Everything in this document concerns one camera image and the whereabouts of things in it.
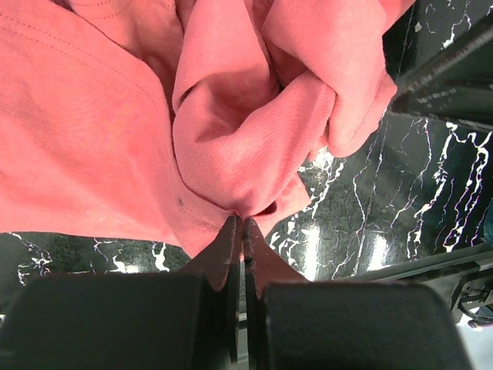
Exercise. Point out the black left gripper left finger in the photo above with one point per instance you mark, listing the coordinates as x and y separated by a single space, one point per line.
187 319

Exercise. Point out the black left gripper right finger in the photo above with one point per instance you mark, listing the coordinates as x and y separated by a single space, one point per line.
293 323

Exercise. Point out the salmon pink t-shirt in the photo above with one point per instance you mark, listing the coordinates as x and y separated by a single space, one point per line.
157 120

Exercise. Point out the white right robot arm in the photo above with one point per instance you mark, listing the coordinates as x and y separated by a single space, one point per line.
444 65

